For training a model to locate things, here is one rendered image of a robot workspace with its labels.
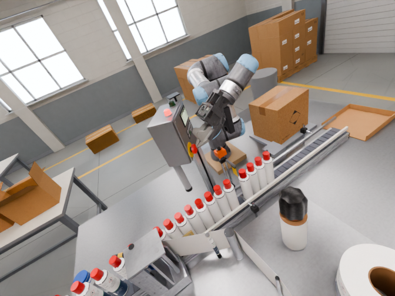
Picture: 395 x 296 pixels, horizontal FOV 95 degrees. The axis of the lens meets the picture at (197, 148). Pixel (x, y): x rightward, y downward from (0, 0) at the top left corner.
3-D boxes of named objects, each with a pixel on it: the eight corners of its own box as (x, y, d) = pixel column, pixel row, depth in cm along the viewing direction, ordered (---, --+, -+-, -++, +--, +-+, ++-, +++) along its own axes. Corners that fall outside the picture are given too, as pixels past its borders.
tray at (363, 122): (365, 141, 106) (367, 135, 104) (321, 128, 127) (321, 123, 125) (395, 117, 113) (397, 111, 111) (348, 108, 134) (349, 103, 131)
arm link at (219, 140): (207, 143, 134) (201, 127, 127) (224, 135, 134) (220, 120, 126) (211, 151, 124) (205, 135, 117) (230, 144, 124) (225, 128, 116)
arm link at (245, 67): (256, 70, 69) (264, 61, 60) (240, 94, 70) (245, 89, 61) (238, 58, 69) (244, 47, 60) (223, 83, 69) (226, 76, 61)
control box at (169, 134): (168, 167, 71) (146, 127, 61) (177, 142, 85) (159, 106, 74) (193, 163, 68) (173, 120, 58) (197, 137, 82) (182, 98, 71)
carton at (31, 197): (10, 239, 151) (-37, 214, 130) (24, 202, 191) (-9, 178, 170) (60, 208, 162) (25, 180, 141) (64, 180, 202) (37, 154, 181)
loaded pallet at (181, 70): (234, 93, 437) (225, 54, 387) (205, 108, 419) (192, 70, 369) (208, 87, 533) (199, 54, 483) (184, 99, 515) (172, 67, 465)
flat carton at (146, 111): (136, 124, 488) (132, 117, 477) (134, 118, 531) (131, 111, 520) (158, 113, 498) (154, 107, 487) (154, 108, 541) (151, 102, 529)
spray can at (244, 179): (249, 203, 94) (241, 176, 82) (241, 198, 98) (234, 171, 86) (255, 197, 95) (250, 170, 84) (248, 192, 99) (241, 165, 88)
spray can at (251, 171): (255, 197, 95) (248, 170, 84) (248, 191, 100) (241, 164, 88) (263, 192, 96) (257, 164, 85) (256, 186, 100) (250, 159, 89)
